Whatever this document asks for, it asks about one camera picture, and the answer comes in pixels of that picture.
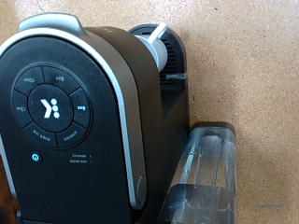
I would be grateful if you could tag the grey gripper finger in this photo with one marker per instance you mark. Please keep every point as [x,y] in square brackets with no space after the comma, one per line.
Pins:
[4,216]

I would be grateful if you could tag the white mug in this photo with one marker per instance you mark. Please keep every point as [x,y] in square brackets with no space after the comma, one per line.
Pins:
[157,49]

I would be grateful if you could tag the black Keurig coffee machine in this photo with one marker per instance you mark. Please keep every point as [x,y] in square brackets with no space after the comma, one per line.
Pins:
[169,124]

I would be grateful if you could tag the clear water tank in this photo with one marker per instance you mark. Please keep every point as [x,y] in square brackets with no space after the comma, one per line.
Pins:
[208,161]

